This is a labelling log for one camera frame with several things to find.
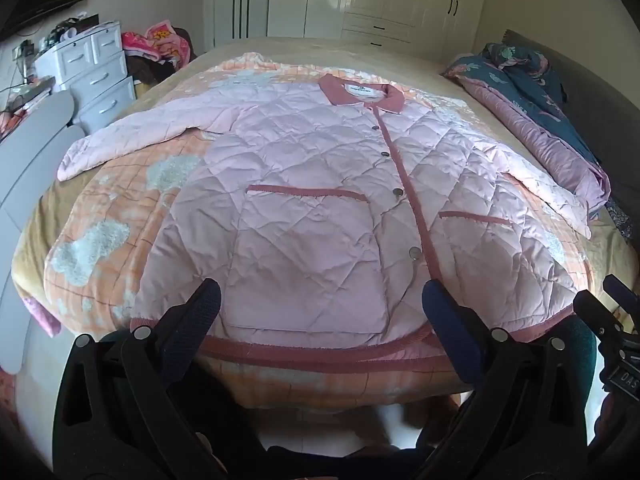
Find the cluttered side desk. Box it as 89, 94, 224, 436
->
0, 40, 56, 128

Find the grey headboard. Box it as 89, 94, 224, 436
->
505, 30, 640, 171

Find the orange plaid blanket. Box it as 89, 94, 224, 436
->
44, 51, 601, 413

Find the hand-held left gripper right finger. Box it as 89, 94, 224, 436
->
421, 280, 606, 480

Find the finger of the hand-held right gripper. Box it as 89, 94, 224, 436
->
602, 274, 640, 313
573, 290, 626, 342

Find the pink quilted jacket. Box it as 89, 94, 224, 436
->
56, 74, 593, 375

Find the mauve cloth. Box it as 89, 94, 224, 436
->
22, 294, 62, 338

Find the grey rounded panel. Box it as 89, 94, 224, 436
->
0, 91, 76, 186
0, 125, 87, 376

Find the dark patterned cloth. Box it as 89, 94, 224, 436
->
602, 195, 638, 251

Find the white drawer cabinet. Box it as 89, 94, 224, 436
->
34, 21, 137, 136

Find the beige bed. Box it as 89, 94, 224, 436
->
10, 35, 636, 411

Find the dark clothes pile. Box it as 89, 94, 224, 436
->
125, 52, 177, 87

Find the person's dark green clothing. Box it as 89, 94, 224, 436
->
555, 310, 601, 411

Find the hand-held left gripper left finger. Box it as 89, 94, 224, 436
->
52, 277, 266, 480

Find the dark floral quilt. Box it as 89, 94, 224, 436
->
442, 41, 613, 221

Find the white door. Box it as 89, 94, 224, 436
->
212, 0, 271, 48

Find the pink floral towel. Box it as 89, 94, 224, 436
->
121, 21, 192, 63

